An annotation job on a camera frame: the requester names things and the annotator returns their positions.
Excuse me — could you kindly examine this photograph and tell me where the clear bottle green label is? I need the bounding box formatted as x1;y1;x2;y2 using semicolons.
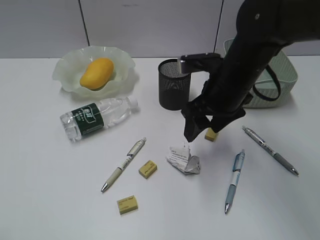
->
60;96;139;142

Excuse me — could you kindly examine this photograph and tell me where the blue grip clear pen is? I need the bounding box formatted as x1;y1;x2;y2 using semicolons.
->
224;149;245;215

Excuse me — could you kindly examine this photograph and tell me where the beige grip white pen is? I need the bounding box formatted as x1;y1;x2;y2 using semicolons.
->
100;137;147;193

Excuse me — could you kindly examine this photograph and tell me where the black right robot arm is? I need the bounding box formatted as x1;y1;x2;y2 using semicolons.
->
177;0;320;142

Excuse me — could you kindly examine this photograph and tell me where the yellow eraser middle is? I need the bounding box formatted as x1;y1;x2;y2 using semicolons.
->
138;160;158;179

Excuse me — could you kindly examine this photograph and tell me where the yellow mango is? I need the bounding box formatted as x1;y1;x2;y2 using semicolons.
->
79;58;114;90

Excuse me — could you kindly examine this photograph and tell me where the yellow eraser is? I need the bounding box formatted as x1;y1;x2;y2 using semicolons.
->
117;195;138;215
204;128;219;142
138;160;158;179

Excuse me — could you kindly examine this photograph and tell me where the black mesh pen holder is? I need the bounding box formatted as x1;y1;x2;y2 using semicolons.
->
158;58;191;111

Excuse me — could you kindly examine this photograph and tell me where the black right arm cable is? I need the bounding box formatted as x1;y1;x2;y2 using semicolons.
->
252;64;281;101

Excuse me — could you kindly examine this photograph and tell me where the frosted green glass plate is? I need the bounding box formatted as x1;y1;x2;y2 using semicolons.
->
52;45;136;99

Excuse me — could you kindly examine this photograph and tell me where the yellow eraser front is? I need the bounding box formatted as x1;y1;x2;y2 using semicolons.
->
117;195;138;215

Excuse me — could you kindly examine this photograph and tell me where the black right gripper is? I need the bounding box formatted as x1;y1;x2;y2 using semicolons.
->
181;82;246;143

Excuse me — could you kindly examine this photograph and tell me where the grey grip black-clip pen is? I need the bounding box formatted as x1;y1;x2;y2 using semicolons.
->
242;125;299;176

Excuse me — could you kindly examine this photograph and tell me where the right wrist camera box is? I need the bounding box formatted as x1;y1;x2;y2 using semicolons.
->
177;52;223;74

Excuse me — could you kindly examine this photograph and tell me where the waste paper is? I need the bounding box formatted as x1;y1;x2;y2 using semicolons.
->
165;142;201;175

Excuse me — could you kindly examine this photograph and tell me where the yellow eraser right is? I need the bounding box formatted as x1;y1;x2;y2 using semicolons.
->
204;128;219;142

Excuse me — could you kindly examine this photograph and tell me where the pale green woven basket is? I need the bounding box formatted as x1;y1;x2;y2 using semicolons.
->
223;37;299;109

